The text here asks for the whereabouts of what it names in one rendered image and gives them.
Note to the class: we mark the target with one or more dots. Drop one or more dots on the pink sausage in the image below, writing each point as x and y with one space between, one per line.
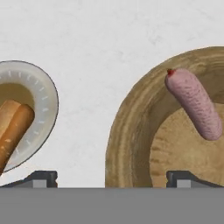
194 102

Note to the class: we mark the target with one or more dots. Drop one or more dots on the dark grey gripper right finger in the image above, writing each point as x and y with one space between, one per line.
180 176

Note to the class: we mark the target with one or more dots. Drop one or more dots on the white plate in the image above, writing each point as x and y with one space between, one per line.
40 99

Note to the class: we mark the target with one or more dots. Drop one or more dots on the brown hot dog bun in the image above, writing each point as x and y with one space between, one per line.
13 128

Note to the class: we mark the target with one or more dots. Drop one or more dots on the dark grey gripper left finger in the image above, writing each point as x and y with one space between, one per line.
43 177

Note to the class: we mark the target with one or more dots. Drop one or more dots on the wooden bowl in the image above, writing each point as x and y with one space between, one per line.
137 128

